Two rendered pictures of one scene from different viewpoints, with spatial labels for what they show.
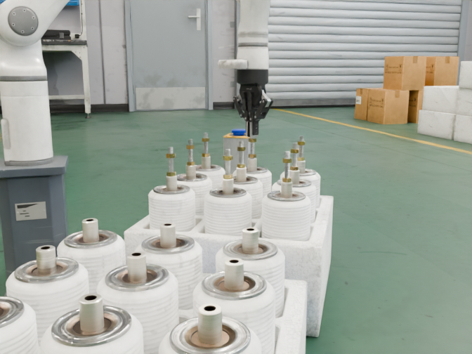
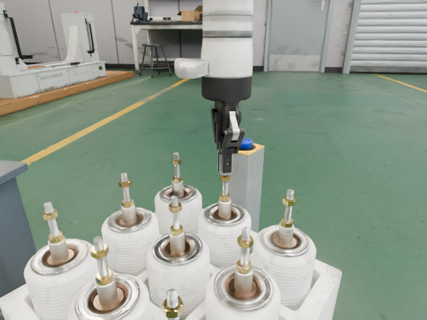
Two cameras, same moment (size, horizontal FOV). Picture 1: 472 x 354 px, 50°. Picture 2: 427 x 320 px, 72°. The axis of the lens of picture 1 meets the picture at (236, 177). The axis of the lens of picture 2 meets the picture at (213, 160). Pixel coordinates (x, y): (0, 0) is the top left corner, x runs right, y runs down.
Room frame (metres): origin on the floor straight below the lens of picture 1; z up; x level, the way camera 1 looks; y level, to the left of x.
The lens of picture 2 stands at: (0.80, -0.21, 0.55)
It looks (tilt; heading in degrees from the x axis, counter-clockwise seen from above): 23 degrees down; 25
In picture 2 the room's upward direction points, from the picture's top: straight up
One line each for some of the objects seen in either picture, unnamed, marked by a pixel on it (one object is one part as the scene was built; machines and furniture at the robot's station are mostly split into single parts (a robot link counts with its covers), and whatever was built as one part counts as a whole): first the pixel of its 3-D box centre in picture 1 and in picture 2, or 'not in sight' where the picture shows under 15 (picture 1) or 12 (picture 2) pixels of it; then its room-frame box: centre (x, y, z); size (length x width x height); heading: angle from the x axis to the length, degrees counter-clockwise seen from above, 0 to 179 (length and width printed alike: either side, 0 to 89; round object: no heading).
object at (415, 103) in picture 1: (418, 105); not in sight; (4.80, -1.72, 0.15); 0.30 x 0.24 x 0.30; 16
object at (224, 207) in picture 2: (252, 165); (224, 207); (1.22, -0.04, 0.26); 0.02 x 0.02 x 0.03
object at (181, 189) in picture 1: (171, 189); (60, 256); (1.01, 0.13, 0.25); 0.08 x 0.08 x 0.01
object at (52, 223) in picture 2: (171, 165); (53, 226); (1.01, 0.13, 0.30); 0.01 x 0.01 x 0.08
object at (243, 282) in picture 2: (293, 177); (243, 278); (1.07, -0.13, 0.26); 0.02 x 0.02 x 0.03
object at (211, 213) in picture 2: (252, 170); (224, 214); (1.22, -0.04, 0.25); 0.08 x 0.08 x 0.01
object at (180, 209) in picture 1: (173, 232); (72, 302); (1.01, 0.13, 0.16); 0.10 x 0.10 x 0.18
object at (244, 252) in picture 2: (294, 160); (244, 254); (1.07, -0.13, 0.30); 0.01 x 0.01 x 0.08
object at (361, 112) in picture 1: (374, 103); not in sight; (5.03, -1.37, 0.15); 0.30 x 0.24 x 0.30; 104
